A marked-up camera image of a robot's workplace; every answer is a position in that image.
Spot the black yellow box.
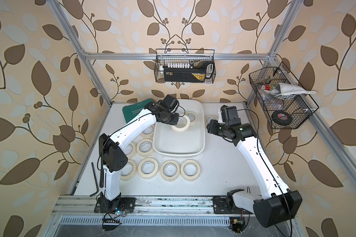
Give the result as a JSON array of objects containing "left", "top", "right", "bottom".
[{"left": 160, "top": 61, "right": 216, "bottom": 83}]

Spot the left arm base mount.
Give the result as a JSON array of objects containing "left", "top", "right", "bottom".
[{"left": 94, "top": 197, "right": 136, "bottom": 214}]

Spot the black wire basket back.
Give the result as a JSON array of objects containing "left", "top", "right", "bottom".
[{"left": 154, "top": 48, "right": 216, "bottom": 84}]

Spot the black hex key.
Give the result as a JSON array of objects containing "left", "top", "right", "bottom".
[{"left": 90, "top": 162, "right": 99, "bottom": 197}]

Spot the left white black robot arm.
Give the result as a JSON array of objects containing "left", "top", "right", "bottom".
[{"left": 98, "top": 95, "right": 180, "bottom": 201}]

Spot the black tape roll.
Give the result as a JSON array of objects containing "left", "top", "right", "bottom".
[{"left": 272, "top": 111, "right": 293, "bottom": 126}]

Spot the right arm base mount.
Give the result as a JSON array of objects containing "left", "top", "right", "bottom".
[{"left": 212, "top": 196, "right": 251, "bottom": 214}]

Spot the white plastic storage tray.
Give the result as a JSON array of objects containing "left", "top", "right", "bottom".
[{"left": 153, "top": 99, "right": 206, "bottom": 158}]

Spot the green tool case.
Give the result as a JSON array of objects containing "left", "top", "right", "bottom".
[{"left": 122, "top": 99, "right": 153, "bottom": 123}]

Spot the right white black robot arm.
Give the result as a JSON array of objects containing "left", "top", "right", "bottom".
[{"left": 207, "top": 105, "right": 302, "bottom": 228}]

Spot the masking tape roll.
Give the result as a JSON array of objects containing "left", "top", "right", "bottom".
[
  {"left": 138, "top": 158, "right": 159, "bottom": 179},
  {"left": 123, "top": 142, "right": 137, "bottom": 160},
  {"left": 160, "top": 161, "right": 181, "bottom": 182},
  {"left": 136, "top": 139, "right": 154, "bottom": 157},
  {"left": 205, "top": 115, "right": 219, "bottom": 125},
  {"left": 140, "top": 125, "right": 155, "bottom": 139},
  {"left": 186, "top": 111, "right": 198, "bottom": 126},
  {"left": 120, "top": 160, "right": 138, "bottom": 181},
  {"left": 171, "top": 115, "right": 191, "bottom": 132},
  {"left": 181, "top": 160, "right": 201, "bottom": 181}
]

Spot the black wire basket right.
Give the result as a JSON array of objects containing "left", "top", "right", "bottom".
[{"left": 249, "top": 62, "right": 319, "bottom": 129}]

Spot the black wire basket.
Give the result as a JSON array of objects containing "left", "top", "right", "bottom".
[
  {"left": 154, "top": 48, "right": 216, "bottom": 84},
  {"left": 249, "top": 62, "right": 319, "bottom": 129}
]

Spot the white cloth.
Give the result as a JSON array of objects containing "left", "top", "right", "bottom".
[{"left": 270, "top": 83, "right": 316, "bottom": 96}]

